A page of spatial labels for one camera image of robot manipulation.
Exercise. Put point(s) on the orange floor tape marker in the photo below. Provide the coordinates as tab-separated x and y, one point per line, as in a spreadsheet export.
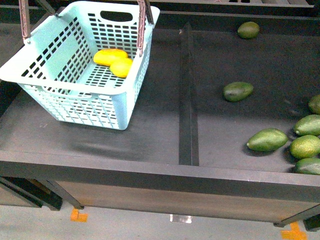
77	216

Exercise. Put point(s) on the light blue plastic basket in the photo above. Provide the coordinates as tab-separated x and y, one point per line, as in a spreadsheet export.
57	69

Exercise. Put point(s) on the brown basket handle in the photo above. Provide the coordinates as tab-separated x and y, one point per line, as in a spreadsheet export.
25	20
145	13

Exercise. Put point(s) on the yellow mango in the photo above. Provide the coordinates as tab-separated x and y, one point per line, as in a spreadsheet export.
106	57

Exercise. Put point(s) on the yellow lemon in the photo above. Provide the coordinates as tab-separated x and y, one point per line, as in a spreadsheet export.
121	67

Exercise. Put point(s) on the black fruit display tray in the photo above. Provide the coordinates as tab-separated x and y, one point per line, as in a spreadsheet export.
184	151

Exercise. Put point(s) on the green avocado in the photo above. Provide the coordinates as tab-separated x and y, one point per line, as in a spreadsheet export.
307	146
237	91
309	166
308	125
267	140
248	30
314	104

